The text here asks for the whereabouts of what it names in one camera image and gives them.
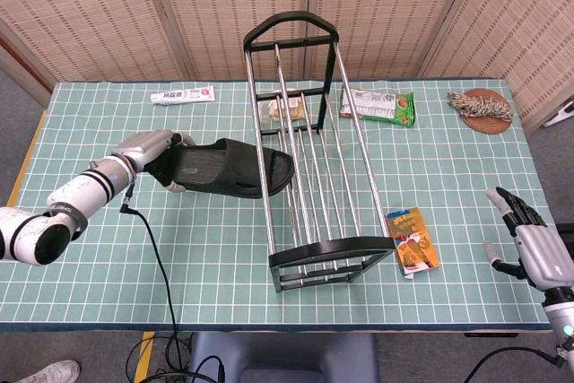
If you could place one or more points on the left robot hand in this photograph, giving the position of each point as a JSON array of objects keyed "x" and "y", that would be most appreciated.
[{"x": 141, "y": 147}]

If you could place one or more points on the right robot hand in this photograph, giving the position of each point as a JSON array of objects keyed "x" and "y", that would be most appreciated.
[{"x": 542, "y": 253}]

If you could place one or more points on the black rubber slipper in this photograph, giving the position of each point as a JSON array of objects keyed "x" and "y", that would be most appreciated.
[{"x": 215, "y": 167}]

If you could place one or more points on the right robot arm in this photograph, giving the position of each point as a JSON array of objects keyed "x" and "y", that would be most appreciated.
[{"x": 560, "y": 315}]

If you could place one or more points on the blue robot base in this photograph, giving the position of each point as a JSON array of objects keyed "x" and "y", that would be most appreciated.
[{"x": 287, "y": 356}]

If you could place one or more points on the yellow packet behind rack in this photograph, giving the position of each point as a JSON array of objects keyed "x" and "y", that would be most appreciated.
[{"x": 293, "y": 109}]

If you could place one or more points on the black metal shoe rack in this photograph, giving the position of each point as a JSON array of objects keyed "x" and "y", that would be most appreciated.
[{"x": 332, "y": 248}]

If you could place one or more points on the white toothpaste tube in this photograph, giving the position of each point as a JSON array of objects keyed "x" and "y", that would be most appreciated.
[{"x": 184, "y": 95}]

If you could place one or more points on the green grid tablecloth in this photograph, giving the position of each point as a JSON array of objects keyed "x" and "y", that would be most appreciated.
[{"x": 202, "y": 257}]

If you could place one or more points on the orange snack box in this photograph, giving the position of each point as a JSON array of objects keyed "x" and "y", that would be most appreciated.
[{"x": 412, "y": 239}]

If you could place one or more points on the woven bamboo folding screen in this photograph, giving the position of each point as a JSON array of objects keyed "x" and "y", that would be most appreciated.
[{"x": 112, "y": 20}]

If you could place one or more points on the white stand foot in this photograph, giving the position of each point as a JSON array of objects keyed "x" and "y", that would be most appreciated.
[{"x": 560, "y": 116}]

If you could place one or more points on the brown round coaster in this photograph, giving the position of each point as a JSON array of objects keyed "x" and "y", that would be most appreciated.
[{"x": 486, "y": 126}]

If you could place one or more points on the green white snack packet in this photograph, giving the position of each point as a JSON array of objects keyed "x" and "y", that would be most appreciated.
[{"x": 385, "y": 107}]

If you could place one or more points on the white sneaker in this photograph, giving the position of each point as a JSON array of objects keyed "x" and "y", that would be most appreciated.
[{"x": 49, "y": 371}]

